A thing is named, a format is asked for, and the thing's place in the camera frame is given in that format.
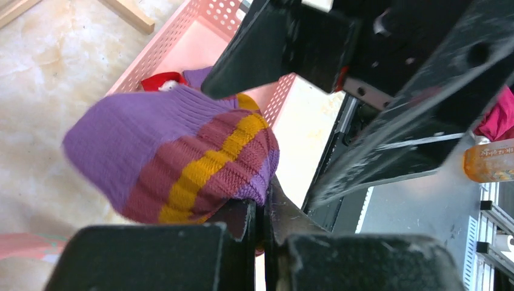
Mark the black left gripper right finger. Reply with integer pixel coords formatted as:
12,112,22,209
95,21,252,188
264,179,465,290

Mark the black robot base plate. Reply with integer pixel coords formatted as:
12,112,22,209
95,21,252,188
301,95,373,233

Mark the pink plastic basket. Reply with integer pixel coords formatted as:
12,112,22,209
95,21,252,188
106,0,298,129

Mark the orange drink bottle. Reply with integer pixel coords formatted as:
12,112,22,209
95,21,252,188
463,139,513,183

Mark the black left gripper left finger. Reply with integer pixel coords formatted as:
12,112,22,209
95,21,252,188
45,200,256,290

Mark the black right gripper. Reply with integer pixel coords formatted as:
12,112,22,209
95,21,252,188
309,1,513,208

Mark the wooden drying rack frame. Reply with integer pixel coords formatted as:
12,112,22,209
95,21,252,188
1,0,155,35

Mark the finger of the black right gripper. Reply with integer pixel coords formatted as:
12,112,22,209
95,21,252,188
201,1,362,99

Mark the magenta cloth outside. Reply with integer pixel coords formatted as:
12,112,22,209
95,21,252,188
473,87,513,142

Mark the purple striped sock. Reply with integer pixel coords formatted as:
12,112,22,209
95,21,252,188
62,85,279,224
182,66,261,113

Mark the red santa sock front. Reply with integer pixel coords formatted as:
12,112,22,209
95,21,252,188
140,72,188,92

